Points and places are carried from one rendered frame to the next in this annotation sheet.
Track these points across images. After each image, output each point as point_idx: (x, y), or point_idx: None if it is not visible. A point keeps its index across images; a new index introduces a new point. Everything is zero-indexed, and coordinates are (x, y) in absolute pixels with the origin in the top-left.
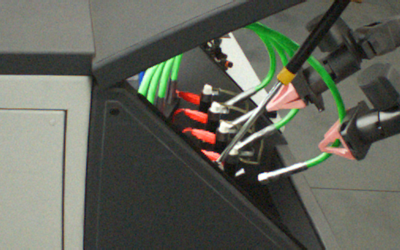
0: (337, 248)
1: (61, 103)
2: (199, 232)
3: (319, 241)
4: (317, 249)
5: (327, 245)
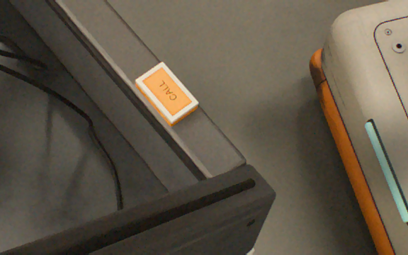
0: (98, 6)
1: None
2: None
3: (46, 1)
4: (49, 10)
5: (70, 7)
